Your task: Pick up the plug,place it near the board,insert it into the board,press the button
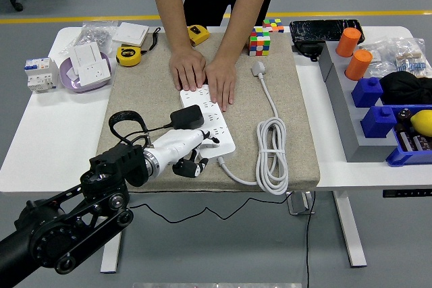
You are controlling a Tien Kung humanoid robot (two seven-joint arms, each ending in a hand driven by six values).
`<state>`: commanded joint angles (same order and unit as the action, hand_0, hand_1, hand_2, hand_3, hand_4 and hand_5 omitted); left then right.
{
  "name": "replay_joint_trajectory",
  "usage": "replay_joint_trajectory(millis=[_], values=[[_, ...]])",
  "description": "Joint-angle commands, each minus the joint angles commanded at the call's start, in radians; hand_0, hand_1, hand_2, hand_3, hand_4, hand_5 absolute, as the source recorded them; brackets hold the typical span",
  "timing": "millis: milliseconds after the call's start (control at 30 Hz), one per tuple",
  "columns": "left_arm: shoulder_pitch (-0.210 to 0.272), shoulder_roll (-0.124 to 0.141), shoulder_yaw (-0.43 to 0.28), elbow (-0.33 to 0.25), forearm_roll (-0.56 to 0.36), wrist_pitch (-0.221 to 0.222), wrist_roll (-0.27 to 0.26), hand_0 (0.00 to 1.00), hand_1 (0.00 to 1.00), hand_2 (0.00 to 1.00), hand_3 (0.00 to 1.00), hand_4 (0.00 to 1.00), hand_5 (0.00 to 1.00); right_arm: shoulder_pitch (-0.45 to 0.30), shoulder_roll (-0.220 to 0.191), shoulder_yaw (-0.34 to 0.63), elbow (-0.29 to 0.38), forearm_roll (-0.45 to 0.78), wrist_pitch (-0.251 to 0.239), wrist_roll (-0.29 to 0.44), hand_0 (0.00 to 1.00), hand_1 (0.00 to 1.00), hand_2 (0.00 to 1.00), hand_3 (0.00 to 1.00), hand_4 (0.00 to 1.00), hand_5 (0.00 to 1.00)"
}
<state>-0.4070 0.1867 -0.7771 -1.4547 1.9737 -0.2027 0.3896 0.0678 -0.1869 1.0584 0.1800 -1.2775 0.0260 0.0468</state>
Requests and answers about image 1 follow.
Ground person's right hand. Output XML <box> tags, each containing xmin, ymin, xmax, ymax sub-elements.
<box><xmin>168</xmin><ymin>46</ymin><xmax>207</xmax><ymax>92</ymax></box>

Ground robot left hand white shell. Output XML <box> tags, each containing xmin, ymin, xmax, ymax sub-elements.
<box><xmin>143</xmin><ymin>127</ymin><xmax>220</xmax><ymax>179</ymax></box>

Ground person's left hand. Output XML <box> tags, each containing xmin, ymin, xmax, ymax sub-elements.
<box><xmin>204</xmin><ymin>57</ymin><xmax>237</xmax><ymax>113</ymax></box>

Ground black plug adapter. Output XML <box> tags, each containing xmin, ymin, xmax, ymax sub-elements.
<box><xmin>169</xmin><ymin>105</ymin><xmax>206</xmax><ymax>130</ymax></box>

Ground white power strip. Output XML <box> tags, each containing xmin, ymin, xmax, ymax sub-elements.
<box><xmin>180</xmin><ymin>84</ymin><xmax>236</xmax><ymax>159</ymax></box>

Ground thin black plug cord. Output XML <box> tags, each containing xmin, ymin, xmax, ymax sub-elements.
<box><xmin>128</xmin><ymin>122</ymin><xmax>291</xmax><ymax>225</ymax></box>

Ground boxy yellow tape measure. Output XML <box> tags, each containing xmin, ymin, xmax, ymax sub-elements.
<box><xmin>187</xmin><ymin>24</ymin><xmax>210</xmax><ymax>47</ymax></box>

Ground grey-brown mat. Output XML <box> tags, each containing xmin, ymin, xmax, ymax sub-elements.
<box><xmin>96</xmin><ymin>31</ymin><xmax>321</xmax><ymax>194</ymax></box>

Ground large rubik's cube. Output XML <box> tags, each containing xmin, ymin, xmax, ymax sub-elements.
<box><xmin>248</xmin><ymin>26</ymin><xmax>272</xmax><ymax>57</ymax></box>

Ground round yellow tape measure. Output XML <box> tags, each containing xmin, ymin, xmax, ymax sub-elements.
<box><xmin>115</xmin><ymin>45</ymin><xmax>142</xmax><ymax>67</ymax></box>

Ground small rubik's cube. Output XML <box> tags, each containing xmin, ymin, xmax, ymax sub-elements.
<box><xmin>262</xmin><ymin>18</ymin><xmax>284</xmax><ymax>34</ymax></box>

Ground black adapter box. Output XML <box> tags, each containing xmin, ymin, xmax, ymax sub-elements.
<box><xmin>292</xmin><ymin>42</ymin><xmax>323</xmax><ymax>63</ymax></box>

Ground clear bag of screws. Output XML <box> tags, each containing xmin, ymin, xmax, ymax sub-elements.
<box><xmin>59</xmin><ymin>21</ymin><xmax>118</xmax><ymax>56</ymax></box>

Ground black glossy tray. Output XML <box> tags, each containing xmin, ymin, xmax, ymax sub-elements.
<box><xmin>289</xmin><ymin>19</ymin><xmax>366</xmax><ymax>46</ymax></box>

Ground purple bowl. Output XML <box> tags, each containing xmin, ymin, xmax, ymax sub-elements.
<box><xmin>59</xmin><ymin>52</ymin><xmax>114</xmax><ymax>94</ymax></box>

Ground orange cylinder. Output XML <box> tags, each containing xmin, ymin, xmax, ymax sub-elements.
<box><xmin>344</xmin><ymin>49</ymin><xmax>373</xmax><ymax>82</ymax></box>
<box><xmin>335</xmin><ymin>27</ymin><xmax>362</xmax><ymax>58</ymax></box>

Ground white table leg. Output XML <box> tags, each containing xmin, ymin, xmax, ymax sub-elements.
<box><xmin>332</xmin><ymin>190</ymin><xmax>367</xmax><ymax>268</ymax></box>
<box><xmin>100</xmin><ymin>230</ymin><xmax>123</xmax><ymax>274</ymax></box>

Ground grey stepped block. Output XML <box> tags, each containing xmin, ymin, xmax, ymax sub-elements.
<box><xmin>318</xmin><ymin>42</ymin><xmax>399</xmax><ymax>163</ymax></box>

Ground small blue block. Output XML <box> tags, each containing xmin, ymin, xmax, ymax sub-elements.
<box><xmin>350</xmin><ymin>77</ymin><xmax>384</xmax><ymax>109</ymax></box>

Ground white circuit breaker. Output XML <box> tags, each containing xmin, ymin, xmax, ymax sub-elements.
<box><xmin>24</xmin><ymin>57</ymin><xmax>60</xmax><ymax>94</ymax></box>

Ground clear bag with parts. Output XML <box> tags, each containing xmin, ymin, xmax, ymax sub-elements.
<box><xmin>359</xmin><ymin>40</ymin><xmax>399</xmax><ymax>78</ymax></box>

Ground large blue block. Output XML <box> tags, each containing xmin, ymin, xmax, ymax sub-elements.
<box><xmin>360</xmin><ymin>105</ymin><xmax>399</xmax><ymax>139</ymax></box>

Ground black cloth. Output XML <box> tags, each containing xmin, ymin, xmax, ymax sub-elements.
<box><xmin>378</xmin><ymin>71</ymin><xmax>432</xmax><ymax>106</ymax></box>

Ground clear bag of resistors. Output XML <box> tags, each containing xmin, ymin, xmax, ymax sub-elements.
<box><xmin>387</xmin><ymin>36</ymin><xmax>428</xmax><ymax>78</ymax></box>

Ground blue plastic bin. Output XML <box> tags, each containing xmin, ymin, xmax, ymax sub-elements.
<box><xmin>385</xmin><ymin>105</ymin><xmax>432</xmax><ymax>167</ymax></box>

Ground dark cylindrical parts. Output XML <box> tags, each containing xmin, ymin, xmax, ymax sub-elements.
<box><xmin>400</xmin><ymin>129</ymin><xmax>432</xmax><ymax>152</ymax></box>

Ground yellow lemon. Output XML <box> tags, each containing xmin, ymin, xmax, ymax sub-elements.
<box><xmin>410</xmin><ymin>109</ymin><xmax>432</xmax><ymax>138</ymax></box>

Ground black table control panel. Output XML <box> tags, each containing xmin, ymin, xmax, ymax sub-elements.
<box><xmin>382</xmin><ymin>188</ymin><xmax>432</xmax><ymax>198</ymax></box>

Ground white power strip cord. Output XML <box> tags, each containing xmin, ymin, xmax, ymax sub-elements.
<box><xmin>215</xmin><ymin>61</ymin><xmax>290</xmax><ymax>196</ymax></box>

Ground black wrist strap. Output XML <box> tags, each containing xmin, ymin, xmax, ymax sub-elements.
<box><xmin>141</xmin><ymin>27</ymin><xmax>161</xmax><ymax>55</ymax></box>

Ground white flat switch box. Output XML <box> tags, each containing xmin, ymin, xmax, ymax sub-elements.
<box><xmin>111</xmin><ymin>22</ymin><xmax>150</xmax><ymax>46</ymax></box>

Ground white wall socket panel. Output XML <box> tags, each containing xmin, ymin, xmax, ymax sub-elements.
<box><xmin>72</xmin><ymin>59</ymin><xmax>112</xmax><ymax>88</ymax></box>

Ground white wall switch panel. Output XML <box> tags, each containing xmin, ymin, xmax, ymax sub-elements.
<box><xmin>69</xmin><ymin>43</ymin><xmax>104</xmax><ymax>69</ymax></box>

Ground silver metal bracket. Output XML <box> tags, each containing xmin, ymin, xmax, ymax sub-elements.
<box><xmin>286</xmin><ymin>190</ymin><xmax>315</xmax><ymax>217</ymax></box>

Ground black hanging cable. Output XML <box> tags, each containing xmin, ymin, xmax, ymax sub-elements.
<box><xmin>304</xmin><ymin>190</ymin><xmax>317</xmax><ymax>288</ymax></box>

